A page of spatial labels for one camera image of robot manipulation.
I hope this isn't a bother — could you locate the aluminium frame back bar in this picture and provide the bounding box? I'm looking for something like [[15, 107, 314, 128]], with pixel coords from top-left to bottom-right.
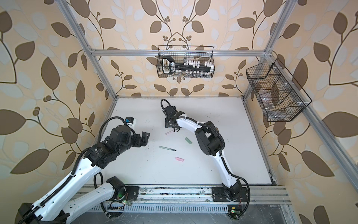
[[89, 49, 266, 57]]

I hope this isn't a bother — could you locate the black tool in basket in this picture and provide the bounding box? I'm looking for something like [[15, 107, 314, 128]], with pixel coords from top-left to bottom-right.
[[159, 56, 215, 75]]

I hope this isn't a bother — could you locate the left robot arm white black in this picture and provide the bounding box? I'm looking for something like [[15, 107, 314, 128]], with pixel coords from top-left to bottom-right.
[[17, 117, 150, 224]]

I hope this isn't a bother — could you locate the black wire basket back wall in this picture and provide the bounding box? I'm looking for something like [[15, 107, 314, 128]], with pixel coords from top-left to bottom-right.
[[156, 44, 215, 79]]

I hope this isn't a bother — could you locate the green pen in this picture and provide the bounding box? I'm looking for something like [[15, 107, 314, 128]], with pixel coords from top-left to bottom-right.
[[159, 146, 177, 152]]

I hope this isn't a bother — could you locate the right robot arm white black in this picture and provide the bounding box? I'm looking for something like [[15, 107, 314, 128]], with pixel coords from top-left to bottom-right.
[[160, 99, 251, 220]]

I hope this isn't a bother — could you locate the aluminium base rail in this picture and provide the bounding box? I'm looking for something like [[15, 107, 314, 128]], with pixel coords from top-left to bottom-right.
[[103, 184, 291, 214]]

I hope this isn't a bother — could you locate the black wire basket wall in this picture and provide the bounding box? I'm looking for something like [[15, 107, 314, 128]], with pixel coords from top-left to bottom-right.
[[246, 58, 312, 122], [156, 44, 215, 79]]

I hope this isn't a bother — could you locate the black wire basket right wall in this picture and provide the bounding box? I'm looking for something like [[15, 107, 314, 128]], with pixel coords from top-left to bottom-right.
[[246, 58, 312, 122]]

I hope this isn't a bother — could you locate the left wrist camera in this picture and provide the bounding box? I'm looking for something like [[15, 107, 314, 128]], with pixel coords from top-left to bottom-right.
[[125, 117, 136, 130]]

